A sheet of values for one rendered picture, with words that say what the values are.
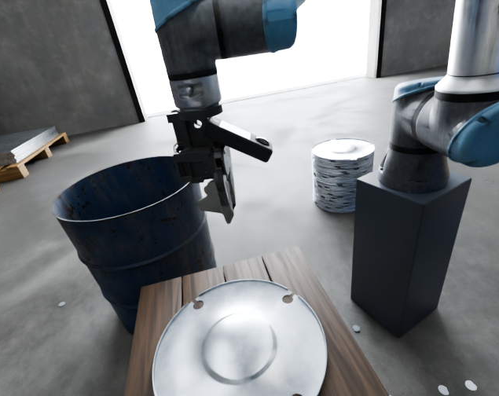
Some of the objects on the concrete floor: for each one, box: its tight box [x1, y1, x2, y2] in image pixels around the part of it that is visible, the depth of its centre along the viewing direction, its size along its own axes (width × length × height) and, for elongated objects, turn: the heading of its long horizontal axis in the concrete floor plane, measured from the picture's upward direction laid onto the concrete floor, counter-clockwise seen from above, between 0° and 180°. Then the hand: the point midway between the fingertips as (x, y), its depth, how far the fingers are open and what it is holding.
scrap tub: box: [50, 156, 217, 334], centre depth 97 cm, size 42×42×48 cm
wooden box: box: [124, 247, 389, 396], centre depth 57 cm, size 40×38×35 cm
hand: (232, 211), depth 54 cm, fingers open, 3 cm apart
